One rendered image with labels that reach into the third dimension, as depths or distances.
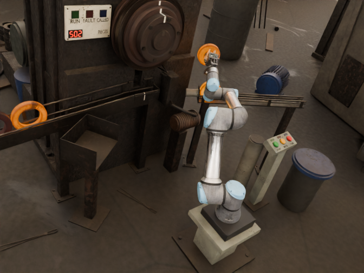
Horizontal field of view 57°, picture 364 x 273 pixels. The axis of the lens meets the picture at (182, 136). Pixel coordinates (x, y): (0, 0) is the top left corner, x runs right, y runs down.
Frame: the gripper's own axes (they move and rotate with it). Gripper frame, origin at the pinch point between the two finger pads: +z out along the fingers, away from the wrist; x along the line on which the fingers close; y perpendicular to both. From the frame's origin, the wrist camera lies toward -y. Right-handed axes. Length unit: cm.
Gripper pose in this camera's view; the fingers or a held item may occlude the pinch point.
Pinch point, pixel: (209, 52)
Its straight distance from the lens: 237.0
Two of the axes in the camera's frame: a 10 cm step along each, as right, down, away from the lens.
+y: 2.4, -5.7, -7.8
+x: -9.7, -1.5, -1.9
